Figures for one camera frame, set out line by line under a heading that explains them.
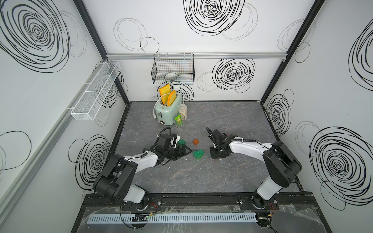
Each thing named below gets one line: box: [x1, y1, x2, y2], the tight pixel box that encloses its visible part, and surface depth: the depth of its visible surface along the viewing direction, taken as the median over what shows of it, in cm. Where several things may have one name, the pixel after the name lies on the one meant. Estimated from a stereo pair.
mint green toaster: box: [154, 93, 183, 126], surface depth 100 cm
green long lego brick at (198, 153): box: [192, 149, 205, 157], surface depth 88 cm
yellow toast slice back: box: [159, 83, 172, 105], surface depth 101 cm
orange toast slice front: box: [167, 90, 177, 107], surface depth 96 cm
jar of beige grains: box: [177, 103, 188, 121], surface depth 104 cm
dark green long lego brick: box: [177, 139, 187, 145], surface depth 96 cm
